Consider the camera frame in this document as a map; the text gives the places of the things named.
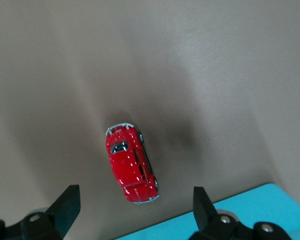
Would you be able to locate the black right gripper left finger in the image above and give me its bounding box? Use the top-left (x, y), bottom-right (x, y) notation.
top-left (0, 184), bottom-right (81, 240)

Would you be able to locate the red beetle toy car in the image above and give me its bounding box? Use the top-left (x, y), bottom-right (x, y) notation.
top-left (104, 121), bottom-right (161, 206)

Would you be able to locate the blue plastic box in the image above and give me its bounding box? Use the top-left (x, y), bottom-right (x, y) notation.
top-left (114, 183), bottom-right (300, 240)

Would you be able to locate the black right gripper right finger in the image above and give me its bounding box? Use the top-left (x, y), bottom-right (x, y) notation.
top-left (191, 186), bottom-right (291, 240)

